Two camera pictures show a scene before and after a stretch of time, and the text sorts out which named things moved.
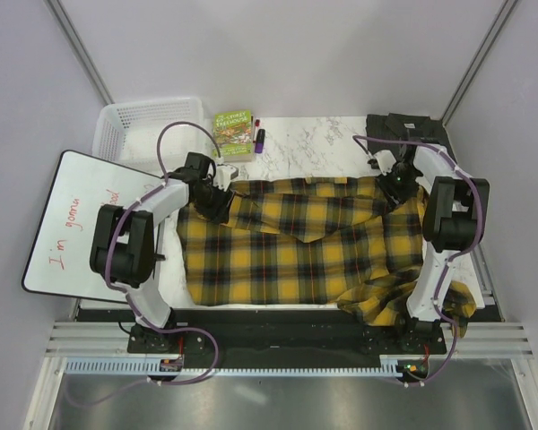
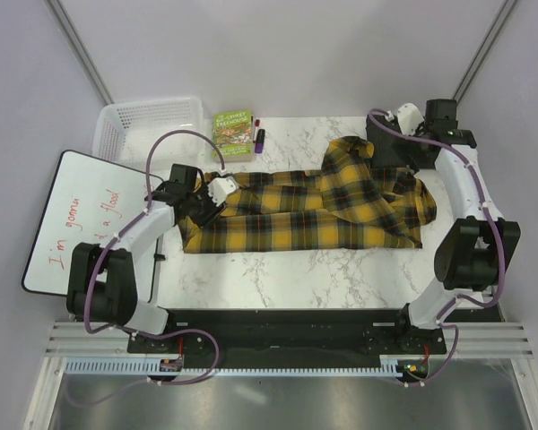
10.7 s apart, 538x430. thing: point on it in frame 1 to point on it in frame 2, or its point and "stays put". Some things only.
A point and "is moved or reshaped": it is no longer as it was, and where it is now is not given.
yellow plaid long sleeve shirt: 341,241 is moved or reshaped
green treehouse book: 234,133 stays put
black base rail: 275,332 stays put
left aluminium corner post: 80,50 stays put
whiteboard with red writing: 59,261 stays put
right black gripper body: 400,183 to 412,149
